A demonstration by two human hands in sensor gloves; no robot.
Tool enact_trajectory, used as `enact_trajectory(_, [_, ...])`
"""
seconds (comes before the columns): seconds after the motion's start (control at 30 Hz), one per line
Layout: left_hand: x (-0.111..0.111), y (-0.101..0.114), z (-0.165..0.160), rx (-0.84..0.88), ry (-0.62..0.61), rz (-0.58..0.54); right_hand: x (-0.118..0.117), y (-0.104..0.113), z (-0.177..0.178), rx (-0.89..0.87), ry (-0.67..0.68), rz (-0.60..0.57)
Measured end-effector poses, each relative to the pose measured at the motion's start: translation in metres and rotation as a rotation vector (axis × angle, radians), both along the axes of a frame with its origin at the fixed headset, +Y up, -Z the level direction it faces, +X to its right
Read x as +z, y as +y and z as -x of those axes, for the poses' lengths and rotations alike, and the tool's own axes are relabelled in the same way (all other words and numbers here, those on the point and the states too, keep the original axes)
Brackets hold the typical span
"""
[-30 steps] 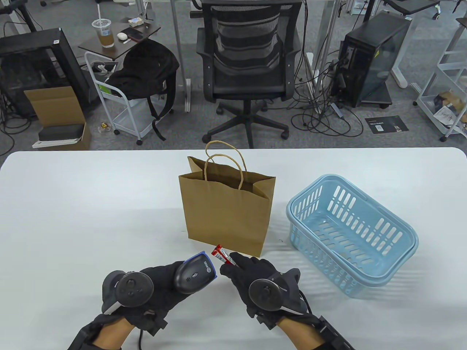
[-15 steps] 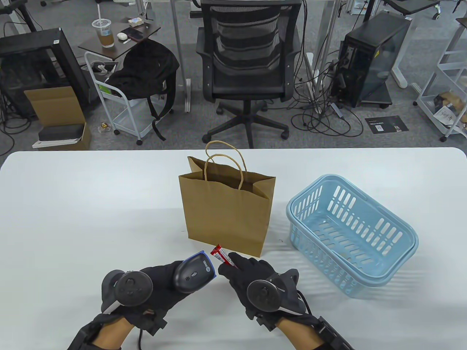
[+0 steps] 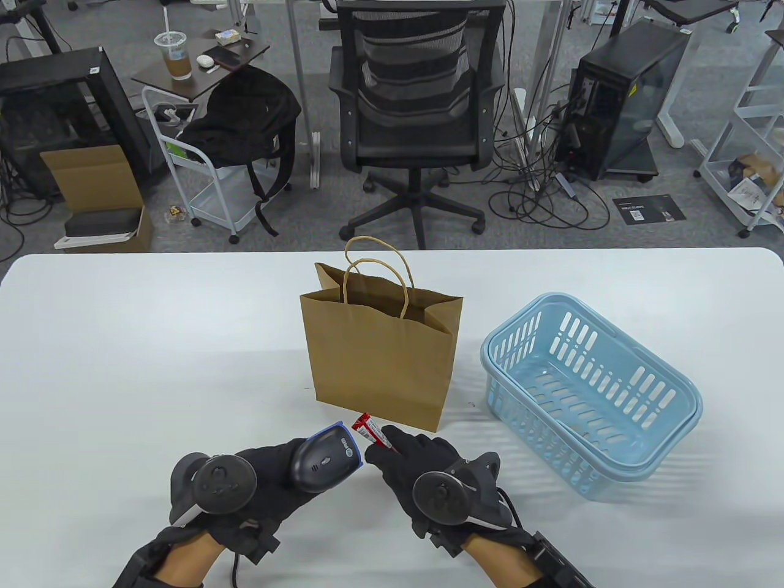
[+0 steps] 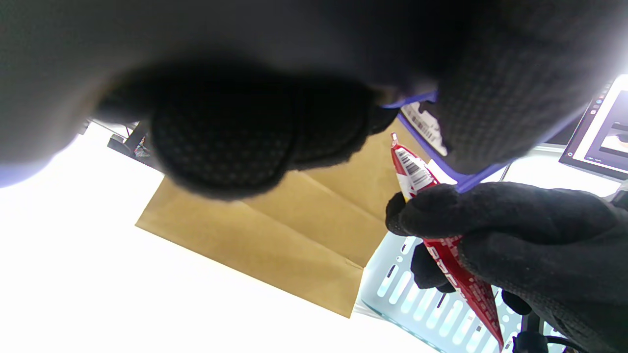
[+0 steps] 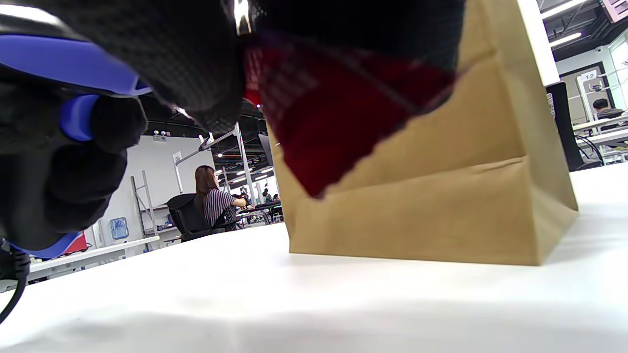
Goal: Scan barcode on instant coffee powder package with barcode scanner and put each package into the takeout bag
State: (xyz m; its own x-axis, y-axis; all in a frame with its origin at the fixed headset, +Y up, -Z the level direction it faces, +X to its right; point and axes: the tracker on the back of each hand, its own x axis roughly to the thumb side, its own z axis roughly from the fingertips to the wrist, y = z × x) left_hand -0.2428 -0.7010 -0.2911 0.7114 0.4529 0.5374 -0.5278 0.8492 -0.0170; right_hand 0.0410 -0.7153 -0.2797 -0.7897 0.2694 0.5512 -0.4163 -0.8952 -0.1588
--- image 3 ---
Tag black leaflet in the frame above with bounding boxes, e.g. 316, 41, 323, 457
612, 194, 687, 227

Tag person's left forearm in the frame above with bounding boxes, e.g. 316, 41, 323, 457
152, 532, 228, 588

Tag black computer tower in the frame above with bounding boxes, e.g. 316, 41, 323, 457
555, 18, 693, 183

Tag plastic cup with iced coffee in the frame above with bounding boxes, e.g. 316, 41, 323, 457
153, 7, 194, 81

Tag black backpack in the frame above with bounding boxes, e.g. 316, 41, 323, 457
177, 65, 303, 238

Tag red snack packet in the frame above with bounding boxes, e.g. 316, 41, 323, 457
353, 413, 400, 455

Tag light blue plastic basket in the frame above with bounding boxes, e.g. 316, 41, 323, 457
480, 292, 704, 502

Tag black left hand controller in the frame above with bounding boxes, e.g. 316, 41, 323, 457
169, 452, 257, 529

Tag tangle of black cables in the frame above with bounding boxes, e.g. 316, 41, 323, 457
483, 92, 614, 233

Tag black phone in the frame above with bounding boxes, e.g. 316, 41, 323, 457
203, 43, 243, 70

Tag person's right hand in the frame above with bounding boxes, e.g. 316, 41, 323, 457
364, 424, 535, 557

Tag black glass computer case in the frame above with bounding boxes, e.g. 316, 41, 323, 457
0, 47, 155, 201

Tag brown paper bag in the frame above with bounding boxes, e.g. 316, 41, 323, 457
300, 236, 464, 434

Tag white desk leg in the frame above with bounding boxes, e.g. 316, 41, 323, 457
287, 0, 323, 190
513, 0, 580, 155

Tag black mesh office chair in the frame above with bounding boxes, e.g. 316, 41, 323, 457
328, 0, 510, 251

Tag person's left hand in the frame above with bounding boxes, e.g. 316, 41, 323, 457
171, 438, 328, 561

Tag grey handheld barcode scanner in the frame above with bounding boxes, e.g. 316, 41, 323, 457
290, 421, 366, 493

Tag open cardboard box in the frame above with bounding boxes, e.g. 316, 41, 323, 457
40, 144, 154, 254

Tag person's right forearm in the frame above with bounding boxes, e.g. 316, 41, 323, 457
464, 534, 547, 588

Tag black hand controller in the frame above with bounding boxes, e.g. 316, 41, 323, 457
169, 452, 257, 529
412, 452, 513, 531

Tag crumpled paper bags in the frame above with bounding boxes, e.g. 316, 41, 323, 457
727, 153, 784, 213

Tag black right hand controller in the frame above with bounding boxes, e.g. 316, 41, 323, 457
412, 452, 513, 531

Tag small brown side table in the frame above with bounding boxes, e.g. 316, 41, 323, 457
130, 27, 271, 104

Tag white wire rolling cart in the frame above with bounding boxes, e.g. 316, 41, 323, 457
693, 29, 784, 240

